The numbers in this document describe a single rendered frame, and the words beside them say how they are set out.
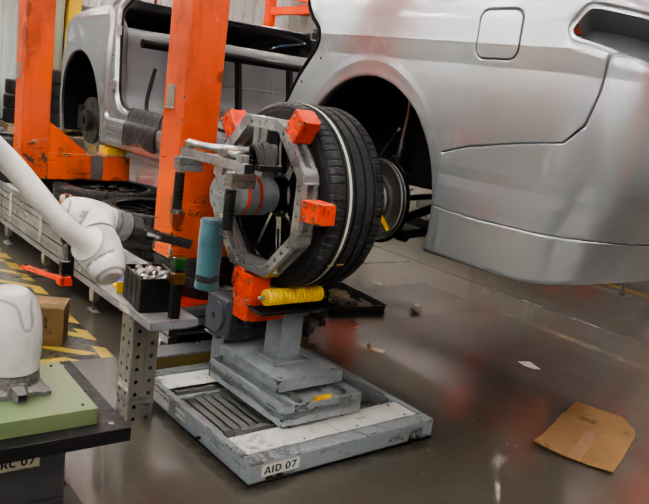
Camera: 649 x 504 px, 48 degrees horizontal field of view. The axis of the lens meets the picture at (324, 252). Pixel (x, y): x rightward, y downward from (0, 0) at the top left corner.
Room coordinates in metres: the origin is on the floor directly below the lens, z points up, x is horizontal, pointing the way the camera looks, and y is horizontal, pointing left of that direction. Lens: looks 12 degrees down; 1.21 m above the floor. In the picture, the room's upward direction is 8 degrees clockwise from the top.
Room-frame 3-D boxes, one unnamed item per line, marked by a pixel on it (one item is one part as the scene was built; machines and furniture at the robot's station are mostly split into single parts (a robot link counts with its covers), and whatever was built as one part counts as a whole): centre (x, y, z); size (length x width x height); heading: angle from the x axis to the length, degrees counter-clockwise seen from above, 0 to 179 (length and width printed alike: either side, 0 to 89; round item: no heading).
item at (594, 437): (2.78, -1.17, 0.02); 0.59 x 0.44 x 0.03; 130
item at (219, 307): (2.90, 0.24, 0.26); 0.42 x 0.18 x 0.35; 130
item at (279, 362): (2.65, 0.11, 0.32); 0.40 x 0.30 x 0.28; 40
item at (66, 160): (4.57, 1.56, 0.69); 0.52 x 0.17 x 0.35; 130
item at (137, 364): (2.43, 0.60, 0.21); 0.10 x 0.10 x 0.42; 40
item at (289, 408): (2.62, 0.09, 0.13); 0.50 x 0.36 x 0.10; 40
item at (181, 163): (2.54, 0.51, 0.93); 0.09 x 0.05 x 0.05; 130
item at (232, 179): (2.28, 0.29, 0.93); 0.09 x 0.05 x 0.05; 130
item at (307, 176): (2.54, 0.24, 0.85); 0.54 x 0.07 x 0.54; 40
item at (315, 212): (2.30, 0.04, 0.85); 0.09 x 0.08 x 0.07; 40
